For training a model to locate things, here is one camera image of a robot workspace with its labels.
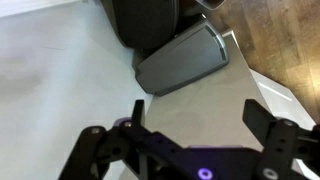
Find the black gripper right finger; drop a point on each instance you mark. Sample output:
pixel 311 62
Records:
pixel 283 146

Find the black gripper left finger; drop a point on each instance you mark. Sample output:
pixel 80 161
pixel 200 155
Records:
pixel 100 153

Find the black rounded container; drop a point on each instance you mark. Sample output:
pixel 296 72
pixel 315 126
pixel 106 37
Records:
pixel 143 20

